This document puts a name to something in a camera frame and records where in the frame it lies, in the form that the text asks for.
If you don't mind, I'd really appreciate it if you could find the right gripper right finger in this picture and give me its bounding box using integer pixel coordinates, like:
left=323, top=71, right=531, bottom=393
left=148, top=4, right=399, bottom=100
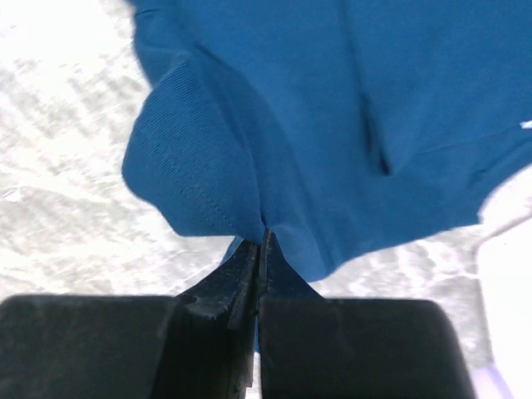
left=258, top=229, right=322, bottom=298

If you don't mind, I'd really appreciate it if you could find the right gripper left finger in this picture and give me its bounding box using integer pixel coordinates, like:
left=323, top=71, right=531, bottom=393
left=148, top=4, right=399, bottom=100
left=175, top=240, right=259, bottom=331

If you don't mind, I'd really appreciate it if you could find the blue printed t shirt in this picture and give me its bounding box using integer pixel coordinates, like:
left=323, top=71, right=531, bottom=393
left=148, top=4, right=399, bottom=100
left=122, top=0, right=531, bottom=282

